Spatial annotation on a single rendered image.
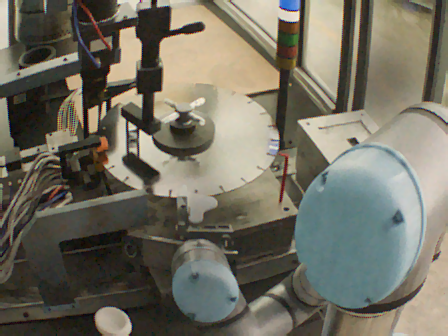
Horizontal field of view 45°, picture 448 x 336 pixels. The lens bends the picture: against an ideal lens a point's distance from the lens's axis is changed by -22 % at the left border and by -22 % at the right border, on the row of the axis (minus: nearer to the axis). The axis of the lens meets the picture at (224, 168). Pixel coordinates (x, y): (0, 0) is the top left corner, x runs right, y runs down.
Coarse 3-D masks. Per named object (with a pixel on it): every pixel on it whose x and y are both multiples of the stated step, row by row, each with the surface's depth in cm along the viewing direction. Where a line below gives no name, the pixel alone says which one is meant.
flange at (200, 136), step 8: (168, 112) 119; (192, 112) 120; (192, 120) 115; (208, 120) 118; (168, 128) 115; (176, 128) 113; (184, 128) 113; (192, 128) 114; (200, 128) 116; (208, 128) 116; (152, 136) 115; (160, 136) 114; (168, 136) 114; (176, 136) 114; (184, 136) 114; (192, 136) 114; (200, 136) 114; (208, 136) 114; (160, 144) 113; (168, 144) 112; (176, 144) 112; (184, 144) 112; (192, 144) 112; (200, 144) 113; (208, 144) 114; (184, 152) 112
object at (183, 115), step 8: (168, 104) 115; (184, 104) 114; (192, 104) 114; (200, 104) 116; (176, 112) 113; (184, 112) 112; (168, 120) 111; (176, 120) 114; (184, 120) 113; (200, 120) 111
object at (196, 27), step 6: (186, 24) 94; (192, 24) 93; (198, 24) 93; (204, 24) 94; (168, 30) 94; (174, 30) 93; (180, 30) 93; (186, 30) 93; (192, 30) 93; (198, 30) 94; (156, 36) 93; (162, 36) 93; (168, 36) 94
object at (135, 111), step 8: (144, 96) 104; (152, 96) 104; (128, 104) 112; (136, 104) 111; (144, 104) 105; (152, 104) 106; (128, 112) 110; (136, 112) 110; (144, 112) 106; (152, 112) 107; (128, 120) 111; (136, 120) 109; (144, 120) 107; (152, 120) 108; (160, 120) 108; (128, 128) 112; (136, 128) 114; (144, 128) 108; (152, 128) 107; (160, 128) 109; (128, 136) 113; (136, 136) 114
